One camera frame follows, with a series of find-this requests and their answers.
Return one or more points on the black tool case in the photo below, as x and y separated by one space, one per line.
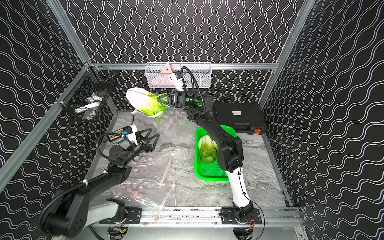
242 117

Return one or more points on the zip-top bag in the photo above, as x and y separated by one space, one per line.
158 198

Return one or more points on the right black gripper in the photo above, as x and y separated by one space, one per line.
178 100

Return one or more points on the white items in black basket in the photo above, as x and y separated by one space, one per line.
88 111

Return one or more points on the black wire wall basket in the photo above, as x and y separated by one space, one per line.
98 80

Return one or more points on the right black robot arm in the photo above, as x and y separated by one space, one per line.
230 149

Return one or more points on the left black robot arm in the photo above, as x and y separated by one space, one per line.
68 212

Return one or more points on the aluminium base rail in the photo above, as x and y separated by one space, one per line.
204 217

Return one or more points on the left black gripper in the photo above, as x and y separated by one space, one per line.
139 143

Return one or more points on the pink triangle card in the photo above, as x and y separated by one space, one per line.
162 79

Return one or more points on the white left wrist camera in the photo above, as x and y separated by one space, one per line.
129 130

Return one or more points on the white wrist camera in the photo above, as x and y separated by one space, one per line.
129 130
177 79

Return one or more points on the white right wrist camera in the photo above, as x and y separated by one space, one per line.
177 79

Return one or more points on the bagged chinese cabbage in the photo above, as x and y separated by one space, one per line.
152 170
171 122

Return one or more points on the white wire wall basket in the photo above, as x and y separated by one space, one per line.
201 71

